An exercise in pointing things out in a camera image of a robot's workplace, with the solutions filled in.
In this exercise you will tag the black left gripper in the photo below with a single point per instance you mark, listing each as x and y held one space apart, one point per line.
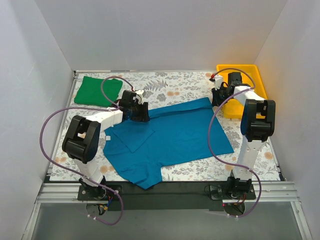
143 113

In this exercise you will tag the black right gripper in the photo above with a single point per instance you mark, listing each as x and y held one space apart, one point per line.
217 94

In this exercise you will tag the blue t shirt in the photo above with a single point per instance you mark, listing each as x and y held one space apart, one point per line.
174 134

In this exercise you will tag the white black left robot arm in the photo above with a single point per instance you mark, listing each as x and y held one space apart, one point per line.
82 137

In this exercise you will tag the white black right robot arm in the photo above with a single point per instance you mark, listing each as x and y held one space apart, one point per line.
257 125

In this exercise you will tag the yellow plastic bin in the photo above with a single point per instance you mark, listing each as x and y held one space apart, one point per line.
233 109

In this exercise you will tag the green folded t shirt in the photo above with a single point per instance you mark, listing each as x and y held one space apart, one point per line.
90 92

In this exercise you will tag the floral patterned table mat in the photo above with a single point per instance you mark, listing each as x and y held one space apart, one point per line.
165 88

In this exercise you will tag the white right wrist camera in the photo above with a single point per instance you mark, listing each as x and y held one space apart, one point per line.
217 80

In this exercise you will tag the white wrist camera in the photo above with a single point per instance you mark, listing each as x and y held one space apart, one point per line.
217 80
140 96

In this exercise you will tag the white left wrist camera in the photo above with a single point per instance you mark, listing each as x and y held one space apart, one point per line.
140 96

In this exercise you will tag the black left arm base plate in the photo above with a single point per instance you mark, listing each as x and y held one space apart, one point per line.
94 193

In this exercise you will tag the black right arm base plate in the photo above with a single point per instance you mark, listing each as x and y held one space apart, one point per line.
222 192

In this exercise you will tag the aluminium frame rail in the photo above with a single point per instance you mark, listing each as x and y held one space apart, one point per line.
169 211

